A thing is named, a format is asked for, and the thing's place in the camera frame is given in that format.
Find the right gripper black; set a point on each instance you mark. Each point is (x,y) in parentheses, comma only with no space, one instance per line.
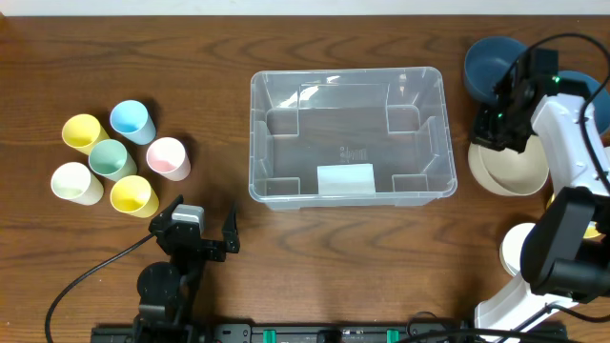
(492,134)

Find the clear plastic storage bin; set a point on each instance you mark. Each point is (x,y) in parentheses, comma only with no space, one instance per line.
(395,119)

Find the pink plastic cup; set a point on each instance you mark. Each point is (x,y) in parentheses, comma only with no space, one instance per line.
(167,156)

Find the light blue plastic cup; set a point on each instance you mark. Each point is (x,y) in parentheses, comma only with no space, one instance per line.
(131,119)

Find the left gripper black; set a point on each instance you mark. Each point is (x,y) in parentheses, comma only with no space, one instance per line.
(199,246)

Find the dark blue bowl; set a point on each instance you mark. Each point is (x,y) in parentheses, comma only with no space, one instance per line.
(486,62)
(601,102)

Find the yellow plastic cup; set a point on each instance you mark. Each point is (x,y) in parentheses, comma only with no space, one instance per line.
(134,195)
(83,132)

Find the yellow plastic cup lower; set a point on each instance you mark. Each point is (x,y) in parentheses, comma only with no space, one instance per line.
(134,195)

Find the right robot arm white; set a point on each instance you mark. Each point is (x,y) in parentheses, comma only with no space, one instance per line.
(558,267)

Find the white small bowl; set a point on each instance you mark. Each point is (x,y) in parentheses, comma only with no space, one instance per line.
(511,246)

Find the green plastic cup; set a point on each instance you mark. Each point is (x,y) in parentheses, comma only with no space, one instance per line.
(109,158)

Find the yellow small bowl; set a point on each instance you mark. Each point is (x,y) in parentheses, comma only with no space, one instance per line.
(592,229)

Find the yellow plastic cup upper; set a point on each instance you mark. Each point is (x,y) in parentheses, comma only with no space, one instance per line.
(83,132)

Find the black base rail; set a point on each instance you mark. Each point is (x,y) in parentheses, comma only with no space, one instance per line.
(243,333)

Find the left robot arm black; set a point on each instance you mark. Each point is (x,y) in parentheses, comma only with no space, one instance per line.
(168,289)

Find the white plastic cup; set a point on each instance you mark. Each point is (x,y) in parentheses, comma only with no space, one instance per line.
(74,182)

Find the beige large bowl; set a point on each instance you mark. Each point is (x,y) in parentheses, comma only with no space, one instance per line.
(510,173)

